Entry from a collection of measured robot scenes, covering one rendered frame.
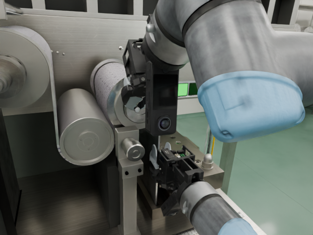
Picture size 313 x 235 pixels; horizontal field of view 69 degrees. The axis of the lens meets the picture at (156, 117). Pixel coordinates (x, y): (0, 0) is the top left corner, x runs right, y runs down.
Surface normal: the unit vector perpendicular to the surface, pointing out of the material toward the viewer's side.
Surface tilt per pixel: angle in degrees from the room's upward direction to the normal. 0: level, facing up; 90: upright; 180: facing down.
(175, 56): 137
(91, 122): 90
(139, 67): 51
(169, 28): 115
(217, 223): 39
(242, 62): 61
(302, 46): 47
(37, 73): 90
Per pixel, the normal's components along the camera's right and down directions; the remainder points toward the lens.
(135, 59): 0.33, -0.32
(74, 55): 0.39, 0.36
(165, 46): -0.54, 0.71
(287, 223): 0.04, -0.93
